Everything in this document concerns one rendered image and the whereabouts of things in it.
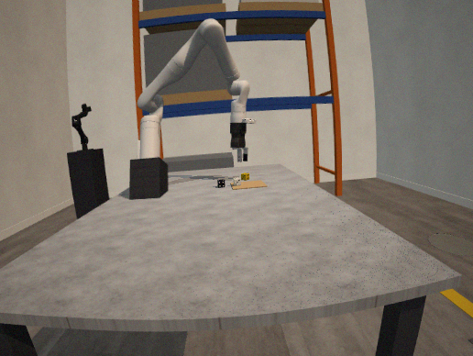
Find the tan mat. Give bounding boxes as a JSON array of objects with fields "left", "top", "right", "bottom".
[{"left": 231, "top": 180, "right": 267, "bottom": 190}]

